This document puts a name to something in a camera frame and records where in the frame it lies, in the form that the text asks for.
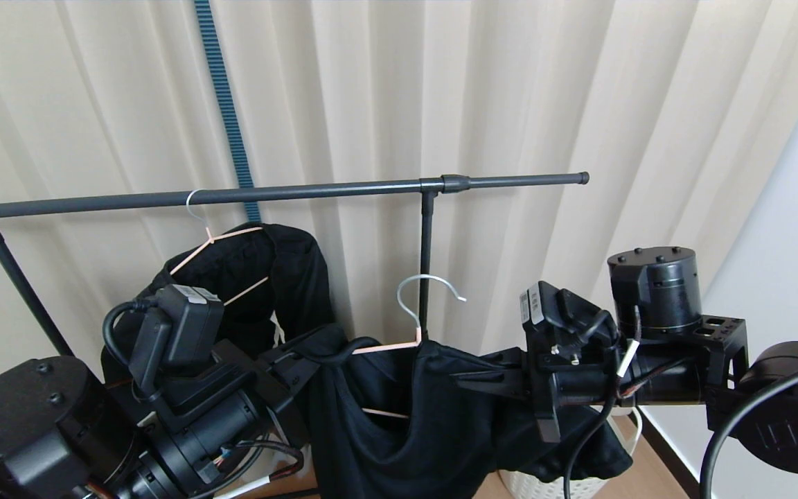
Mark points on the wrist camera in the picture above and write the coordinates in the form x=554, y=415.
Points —
x=184, y=326
x=558, y=312

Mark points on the black clothes rack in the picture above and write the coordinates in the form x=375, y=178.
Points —
x=302, y=191

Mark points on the white laundry basket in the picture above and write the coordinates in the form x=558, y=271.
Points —
x=530, y=488

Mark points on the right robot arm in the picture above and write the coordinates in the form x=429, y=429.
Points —
x=787, y=416

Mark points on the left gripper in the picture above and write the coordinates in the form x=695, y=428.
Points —
x=219, y=430

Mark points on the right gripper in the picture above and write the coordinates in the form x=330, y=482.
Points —
x=662, y=378

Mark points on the pink clothes hanger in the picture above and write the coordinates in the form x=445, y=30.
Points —
x=388, y=347
x=210, y=238

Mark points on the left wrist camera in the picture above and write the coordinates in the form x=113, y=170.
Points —
x=184, y=326

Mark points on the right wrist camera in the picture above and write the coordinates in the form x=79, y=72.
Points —
x=558, y=312

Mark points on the black t-shirt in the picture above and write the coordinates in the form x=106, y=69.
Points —
x=440, y=430

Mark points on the beige curtain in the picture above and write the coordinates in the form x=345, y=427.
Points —
x=371, y=83

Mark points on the black shorts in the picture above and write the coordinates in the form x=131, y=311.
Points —
x=295, y=277

